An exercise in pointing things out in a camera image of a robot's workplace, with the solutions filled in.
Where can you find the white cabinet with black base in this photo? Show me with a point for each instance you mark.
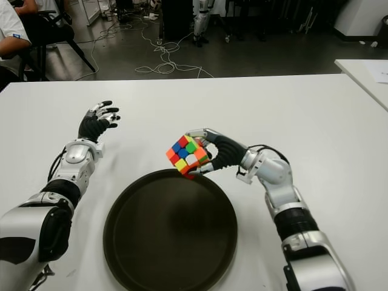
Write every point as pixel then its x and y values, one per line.
pixel 360 15

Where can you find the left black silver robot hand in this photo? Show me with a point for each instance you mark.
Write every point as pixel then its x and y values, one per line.
pixel 89 127

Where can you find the dark brown round plate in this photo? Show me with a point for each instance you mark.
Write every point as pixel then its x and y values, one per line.
pixel 169 233

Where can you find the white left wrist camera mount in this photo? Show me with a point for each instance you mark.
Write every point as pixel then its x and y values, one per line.
pixel 100 150

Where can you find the grey folded stand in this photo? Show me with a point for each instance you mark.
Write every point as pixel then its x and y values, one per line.
pixel 306 19

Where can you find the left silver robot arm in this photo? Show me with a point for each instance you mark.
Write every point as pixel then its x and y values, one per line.
pixel 24 218

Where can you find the black chair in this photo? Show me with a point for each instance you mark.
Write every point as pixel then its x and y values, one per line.
pixel 57 30

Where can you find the black tripod legs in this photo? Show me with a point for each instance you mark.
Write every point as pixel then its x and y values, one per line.
pixel 242 18

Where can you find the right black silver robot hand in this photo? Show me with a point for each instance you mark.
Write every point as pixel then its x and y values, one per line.
pixel 227 151

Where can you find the white side table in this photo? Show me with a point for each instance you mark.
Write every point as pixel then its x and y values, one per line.
pixel 360 78

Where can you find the silver humanoid robot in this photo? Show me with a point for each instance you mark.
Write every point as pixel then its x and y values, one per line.
pixel 201 21

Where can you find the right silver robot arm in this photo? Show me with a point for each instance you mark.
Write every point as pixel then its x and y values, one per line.
pixel 303 227

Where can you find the seated person in white shirt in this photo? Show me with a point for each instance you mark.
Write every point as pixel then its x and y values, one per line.
pixel 9 27

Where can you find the white power strip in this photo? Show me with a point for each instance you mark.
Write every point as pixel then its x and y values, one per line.
pixel 151 16

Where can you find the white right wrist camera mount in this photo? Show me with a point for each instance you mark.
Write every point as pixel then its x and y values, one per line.
pixel 244 177

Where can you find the multicolour Rubik's cube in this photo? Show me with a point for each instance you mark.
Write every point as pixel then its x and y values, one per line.
pixel 186 154

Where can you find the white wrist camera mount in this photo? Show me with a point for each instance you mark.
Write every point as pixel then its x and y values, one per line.
pixel 244 177
pixel 100 150

